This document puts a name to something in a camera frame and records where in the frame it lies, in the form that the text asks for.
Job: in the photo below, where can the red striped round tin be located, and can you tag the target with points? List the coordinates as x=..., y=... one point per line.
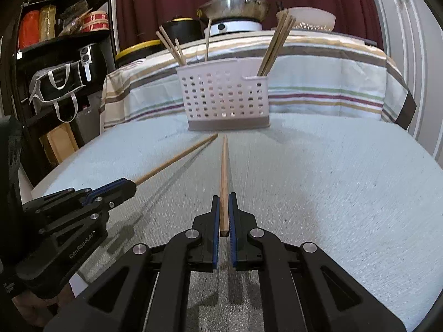
x=95, y=22

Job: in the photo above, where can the orange packet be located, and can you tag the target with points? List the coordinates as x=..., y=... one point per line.
x=28, y=29

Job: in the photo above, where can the tan wooden chopstick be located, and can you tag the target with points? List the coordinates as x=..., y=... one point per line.
x=224, y=186
x=176, y=159

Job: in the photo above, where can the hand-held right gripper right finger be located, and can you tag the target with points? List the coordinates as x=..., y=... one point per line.
x=233, y=231

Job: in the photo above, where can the black shelf rack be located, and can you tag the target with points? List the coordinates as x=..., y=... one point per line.
x=69, y=41

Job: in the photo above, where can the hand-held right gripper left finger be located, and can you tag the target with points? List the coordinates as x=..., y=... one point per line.
x=215, y=231

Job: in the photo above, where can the bunch of wooden chopsticks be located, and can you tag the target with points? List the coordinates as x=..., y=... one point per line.
x=273, y=50

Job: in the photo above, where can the yellow-rimmed black container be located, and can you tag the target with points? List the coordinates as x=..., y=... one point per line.
x=135, y=50

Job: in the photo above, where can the black air fryer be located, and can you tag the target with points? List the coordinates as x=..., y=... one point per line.
x=86, y=58

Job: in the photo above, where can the black pot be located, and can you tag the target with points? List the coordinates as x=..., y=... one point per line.
x=183, y=29

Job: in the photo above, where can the grey bin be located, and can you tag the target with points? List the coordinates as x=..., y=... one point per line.
x=86, y=124

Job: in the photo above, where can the white cabinet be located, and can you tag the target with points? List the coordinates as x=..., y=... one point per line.
x=415, y=58

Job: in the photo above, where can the tan packet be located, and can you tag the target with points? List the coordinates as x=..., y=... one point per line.
x=47, y=22

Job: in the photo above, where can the white bowl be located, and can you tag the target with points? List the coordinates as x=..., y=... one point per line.
x=311, y=17

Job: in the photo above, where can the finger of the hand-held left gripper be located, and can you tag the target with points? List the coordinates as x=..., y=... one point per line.
x=117, y=199
x=110, y=186

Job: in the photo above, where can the steel frying pan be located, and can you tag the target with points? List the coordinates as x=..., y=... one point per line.
x=232, y=7

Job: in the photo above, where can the white induction cooker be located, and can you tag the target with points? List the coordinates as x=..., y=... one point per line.
x=238, y=26

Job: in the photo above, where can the white perforated plastic utensil holder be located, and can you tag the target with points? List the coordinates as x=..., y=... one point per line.
x=214, y=93

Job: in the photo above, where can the striped cloth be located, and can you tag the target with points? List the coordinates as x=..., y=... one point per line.
x=328, y=72

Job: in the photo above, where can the thin wooden skewer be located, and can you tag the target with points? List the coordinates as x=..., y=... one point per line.
x=207, y=41

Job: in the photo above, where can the dark plastic packets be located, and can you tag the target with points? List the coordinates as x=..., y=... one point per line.
x=72, y=13

